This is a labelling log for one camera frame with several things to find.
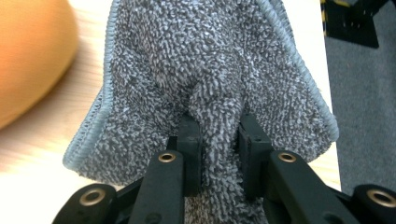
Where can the black striped stand base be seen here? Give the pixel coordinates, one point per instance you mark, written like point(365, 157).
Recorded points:
point(351, 21)

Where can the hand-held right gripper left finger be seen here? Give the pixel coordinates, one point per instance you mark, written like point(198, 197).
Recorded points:
point(190, 146)

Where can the orange plush toy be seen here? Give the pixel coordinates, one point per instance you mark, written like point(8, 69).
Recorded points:
point(31, 56)

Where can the grey microfibre cloth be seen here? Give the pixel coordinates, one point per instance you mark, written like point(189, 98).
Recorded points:
point(202, 68)

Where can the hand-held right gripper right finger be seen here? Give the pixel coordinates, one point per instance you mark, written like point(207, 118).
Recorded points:
point(253, 146)

